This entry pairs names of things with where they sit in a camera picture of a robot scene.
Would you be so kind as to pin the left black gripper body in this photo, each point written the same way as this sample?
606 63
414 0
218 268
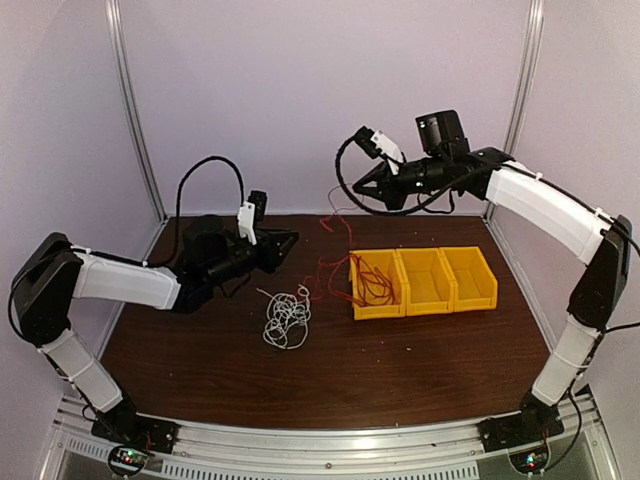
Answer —
227 269

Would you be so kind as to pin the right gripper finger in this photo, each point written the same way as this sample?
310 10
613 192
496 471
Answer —
390 196
381 173

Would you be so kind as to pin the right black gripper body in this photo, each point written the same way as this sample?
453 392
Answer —
435 175

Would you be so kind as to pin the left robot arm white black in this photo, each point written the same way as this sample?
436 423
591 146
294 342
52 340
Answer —
59 273

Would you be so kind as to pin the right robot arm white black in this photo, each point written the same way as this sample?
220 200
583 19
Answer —
600 242

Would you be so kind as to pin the left yellow bin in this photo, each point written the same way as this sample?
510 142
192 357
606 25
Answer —
377 282

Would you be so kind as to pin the yellow bin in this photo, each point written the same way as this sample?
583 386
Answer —
429 281
377 282
476 288

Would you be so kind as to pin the middle yellow bin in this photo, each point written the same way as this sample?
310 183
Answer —
429 281

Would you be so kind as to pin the right yellow bin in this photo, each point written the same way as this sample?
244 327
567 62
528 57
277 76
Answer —
476 288

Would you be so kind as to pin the left circuit board with leds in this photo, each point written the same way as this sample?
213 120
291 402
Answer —
123 460

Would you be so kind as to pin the circuit board with leds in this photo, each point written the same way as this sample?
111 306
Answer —
123 460
530 461

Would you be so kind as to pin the right circuit board with leds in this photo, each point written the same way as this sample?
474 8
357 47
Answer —
530 461

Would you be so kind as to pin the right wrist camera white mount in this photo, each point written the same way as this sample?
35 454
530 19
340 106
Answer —
376 144

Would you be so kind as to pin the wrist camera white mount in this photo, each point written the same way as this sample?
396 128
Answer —
250 213
376 144

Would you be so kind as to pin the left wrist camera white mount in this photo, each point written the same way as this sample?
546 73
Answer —
250 213

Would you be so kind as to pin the right aluminium frame post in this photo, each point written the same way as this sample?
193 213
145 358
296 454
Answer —
528 66

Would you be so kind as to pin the aluminium frame post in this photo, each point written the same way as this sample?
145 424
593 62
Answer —
528 66
132 115

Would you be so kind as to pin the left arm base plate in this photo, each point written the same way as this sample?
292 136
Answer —
143 433

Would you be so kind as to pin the front aluminium rail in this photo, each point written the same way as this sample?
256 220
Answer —
450 450

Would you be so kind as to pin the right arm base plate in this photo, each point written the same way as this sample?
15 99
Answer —
518 429

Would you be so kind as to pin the left aluminium frame post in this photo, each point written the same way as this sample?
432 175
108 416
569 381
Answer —
132 115

